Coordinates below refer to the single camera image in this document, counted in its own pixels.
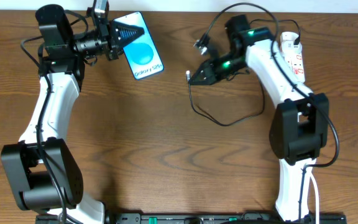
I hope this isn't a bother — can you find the blue screen Galaxy smartphone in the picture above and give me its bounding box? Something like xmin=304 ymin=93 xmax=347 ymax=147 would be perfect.
xmin=114 ymin=12 xmax=164 ymax=80

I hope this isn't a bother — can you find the black USB charging cable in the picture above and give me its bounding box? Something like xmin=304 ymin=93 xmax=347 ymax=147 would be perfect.
xmin=185 ymin=19 xmax=301 ymax=127

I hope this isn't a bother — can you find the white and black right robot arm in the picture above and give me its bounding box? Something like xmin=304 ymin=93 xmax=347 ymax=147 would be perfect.
xmin=186 ymin=15 xmax=331 ymax=222

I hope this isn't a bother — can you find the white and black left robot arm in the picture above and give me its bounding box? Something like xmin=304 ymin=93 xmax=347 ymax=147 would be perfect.
xmin=1 ymin=1 xmax=145 ymax=223

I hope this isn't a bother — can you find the white USB charger plug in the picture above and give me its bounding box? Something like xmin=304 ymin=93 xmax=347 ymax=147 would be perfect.
xmin=280 ymin=32 xmax=302 ymax=54

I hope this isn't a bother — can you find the white power strip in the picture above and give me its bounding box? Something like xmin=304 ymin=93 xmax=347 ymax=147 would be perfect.
xmin=280 ymin=41 xmax=305 ymax=83

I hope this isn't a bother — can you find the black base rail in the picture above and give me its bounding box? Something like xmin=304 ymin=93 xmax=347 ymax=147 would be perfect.
xmin=35 ymin=212 xmax=347 ymax=224

